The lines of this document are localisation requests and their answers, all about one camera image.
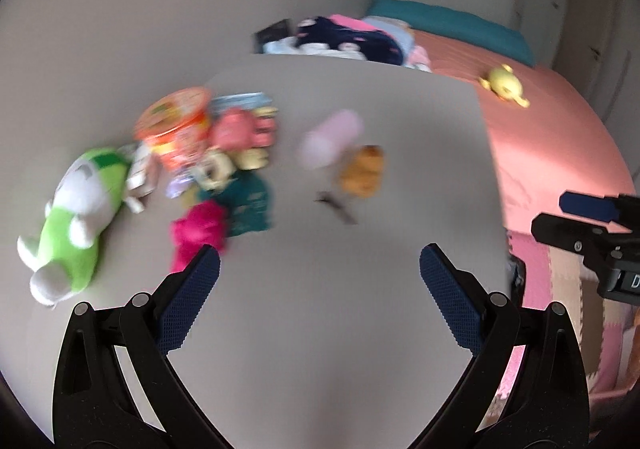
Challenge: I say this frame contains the teal packet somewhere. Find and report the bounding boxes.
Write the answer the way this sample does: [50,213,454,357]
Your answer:
[215,174,275,236]

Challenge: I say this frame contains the navy patterned blanket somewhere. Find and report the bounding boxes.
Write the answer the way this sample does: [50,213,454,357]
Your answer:
[295,16,406,66]

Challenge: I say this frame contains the light blue folded cloth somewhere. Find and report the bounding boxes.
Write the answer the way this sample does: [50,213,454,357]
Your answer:
[360,16,417,60]

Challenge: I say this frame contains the green and white plush toy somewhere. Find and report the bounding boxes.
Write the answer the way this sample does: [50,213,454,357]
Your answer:
[17,148,133,306]

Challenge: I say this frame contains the yellow plush toy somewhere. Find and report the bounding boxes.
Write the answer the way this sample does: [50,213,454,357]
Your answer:
[479,64,531,108]

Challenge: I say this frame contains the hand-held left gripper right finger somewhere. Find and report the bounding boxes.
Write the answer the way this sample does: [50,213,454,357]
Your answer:
[415,243,593,449]

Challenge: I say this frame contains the white cardboard box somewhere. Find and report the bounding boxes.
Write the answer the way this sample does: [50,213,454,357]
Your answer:
[125,144,162,214]

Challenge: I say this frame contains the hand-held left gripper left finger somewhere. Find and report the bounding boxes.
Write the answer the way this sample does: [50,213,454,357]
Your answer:
[52,244,227,449]

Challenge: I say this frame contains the pink and white cloth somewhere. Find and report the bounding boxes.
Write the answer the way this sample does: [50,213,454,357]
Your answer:
[405,46,432,73]

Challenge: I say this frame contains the white crumpled cloth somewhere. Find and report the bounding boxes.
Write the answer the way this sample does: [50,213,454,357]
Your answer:
[262,39,366,61]

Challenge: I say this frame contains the cream ring-shaped item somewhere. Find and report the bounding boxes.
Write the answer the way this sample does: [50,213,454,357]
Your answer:
[192,148,271,190]

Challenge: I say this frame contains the magenta plush toy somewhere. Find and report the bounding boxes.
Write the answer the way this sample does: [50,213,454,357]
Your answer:
[170,202,229,273]

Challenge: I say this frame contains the pink soft pouch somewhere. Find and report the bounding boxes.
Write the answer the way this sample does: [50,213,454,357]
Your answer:
[210,110,256,150]

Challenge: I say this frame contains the teal pillow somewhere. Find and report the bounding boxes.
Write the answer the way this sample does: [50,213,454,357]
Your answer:
[367,0,536,67]

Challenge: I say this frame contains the orange instant noodle cup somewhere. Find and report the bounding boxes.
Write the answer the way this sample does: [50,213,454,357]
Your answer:
[134,87,213,175]

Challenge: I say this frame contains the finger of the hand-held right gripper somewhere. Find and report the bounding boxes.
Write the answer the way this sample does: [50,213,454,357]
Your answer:
[559,192,621,225]
[531,213,609,259]

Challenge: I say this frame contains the pink folded cloth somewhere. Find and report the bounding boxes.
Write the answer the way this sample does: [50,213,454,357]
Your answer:
[327,14,381,30]

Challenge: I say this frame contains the pale pink bottle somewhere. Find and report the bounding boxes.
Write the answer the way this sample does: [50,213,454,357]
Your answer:
[298,110,364,169]

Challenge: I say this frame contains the pink bed sheet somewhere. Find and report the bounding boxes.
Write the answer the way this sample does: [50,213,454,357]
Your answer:
[410,29,636,235]

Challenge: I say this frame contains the pink and yellow small packet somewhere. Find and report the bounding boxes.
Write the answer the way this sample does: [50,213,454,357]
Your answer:
[252,109,279,148]

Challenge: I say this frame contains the blue wet wipes pack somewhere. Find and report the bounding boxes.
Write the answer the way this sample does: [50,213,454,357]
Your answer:
[210,92,276,118]

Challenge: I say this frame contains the brown plush toy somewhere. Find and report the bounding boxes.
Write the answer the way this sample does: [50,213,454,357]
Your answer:
[340,145,385,195]

